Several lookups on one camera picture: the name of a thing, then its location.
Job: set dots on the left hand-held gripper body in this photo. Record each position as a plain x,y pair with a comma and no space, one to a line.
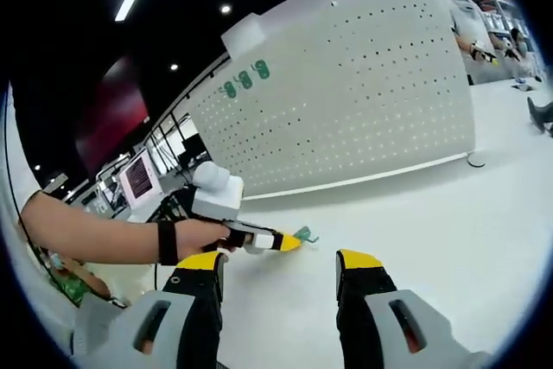
218,196

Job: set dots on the grey mesh office chair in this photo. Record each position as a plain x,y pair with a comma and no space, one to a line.
95,326

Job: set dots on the green hook assembly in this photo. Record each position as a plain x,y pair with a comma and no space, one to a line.
262,69
230,89
306,233
245,80

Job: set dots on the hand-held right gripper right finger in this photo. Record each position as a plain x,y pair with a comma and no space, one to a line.
363,308

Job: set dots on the white perforated mounting plate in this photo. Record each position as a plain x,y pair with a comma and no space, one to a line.
345,105

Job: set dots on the person's white shirt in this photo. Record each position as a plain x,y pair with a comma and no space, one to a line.
13,256

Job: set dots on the dark red wall screen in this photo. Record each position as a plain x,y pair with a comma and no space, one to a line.
112,114

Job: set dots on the black curved device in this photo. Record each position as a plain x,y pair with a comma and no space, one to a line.
540,114

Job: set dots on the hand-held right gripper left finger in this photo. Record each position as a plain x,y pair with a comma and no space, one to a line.
198,313

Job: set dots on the white framed computer monitor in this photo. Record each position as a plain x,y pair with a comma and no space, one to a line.
140,179

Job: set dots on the person's left hand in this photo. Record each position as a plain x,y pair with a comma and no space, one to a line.
198,237

